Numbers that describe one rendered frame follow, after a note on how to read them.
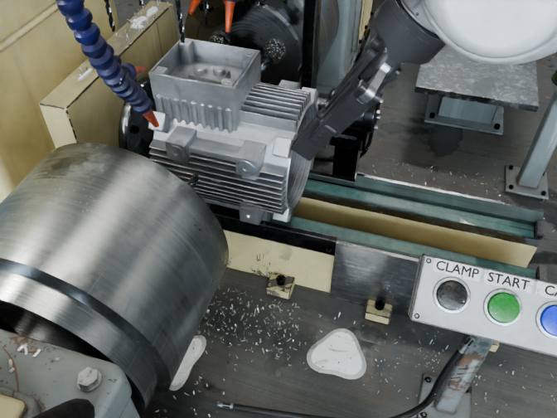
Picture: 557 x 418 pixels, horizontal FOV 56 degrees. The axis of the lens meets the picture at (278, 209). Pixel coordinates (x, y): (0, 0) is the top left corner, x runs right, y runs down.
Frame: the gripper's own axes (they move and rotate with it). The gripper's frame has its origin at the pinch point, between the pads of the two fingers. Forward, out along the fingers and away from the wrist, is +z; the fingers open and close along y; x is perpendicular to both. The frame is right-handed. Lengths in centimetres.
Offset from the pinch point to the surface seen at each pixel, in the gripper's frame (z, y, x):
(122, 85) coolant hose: -1.9, 13.0, -20.8
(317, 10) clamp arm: -4.0, -18.3, -7.9
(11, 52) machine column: 15.2, 2.1, -38.2
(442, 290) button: -6.1, 16.9, 16.8
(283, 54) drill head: 9.9, -25.7, -8.1
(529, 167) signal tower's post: 5, -34, 42
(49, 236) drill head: 3.3, 28.4, -17.8
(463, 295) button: -7.2, 16.9, 18.6
